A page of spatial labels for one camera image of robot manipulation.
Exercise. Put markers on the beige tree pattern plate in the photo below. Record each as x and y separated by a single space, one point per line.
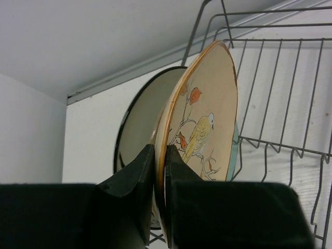
141 119

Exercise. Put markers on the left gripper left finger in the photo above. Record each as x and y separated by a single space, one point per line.
113 214

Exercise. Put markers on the tan bird plate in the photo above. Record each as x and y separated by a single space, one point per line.
199 119

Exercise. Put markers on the light blue flower plate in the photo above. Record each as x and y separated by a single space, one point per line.
234 153

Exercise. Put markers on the black wire dish rack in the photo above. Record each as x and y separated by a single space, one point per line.
282 57

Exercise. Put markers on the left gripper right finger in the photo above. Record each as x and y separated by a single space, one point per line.
204 214

